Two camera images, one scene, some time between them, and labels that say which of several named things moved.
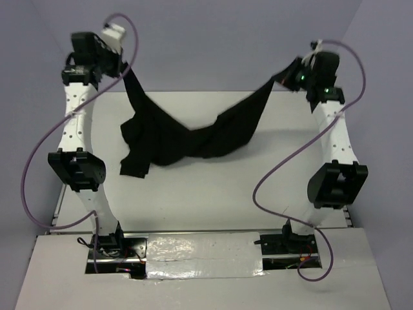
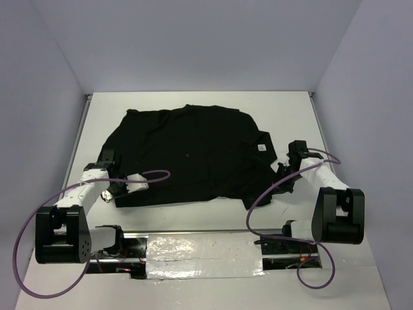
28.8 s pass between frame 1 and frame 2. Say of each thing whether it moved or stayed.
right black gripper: moved
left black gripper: moved
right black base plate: stayed
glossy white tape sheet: stayed
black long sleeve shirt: moved
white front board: stayed
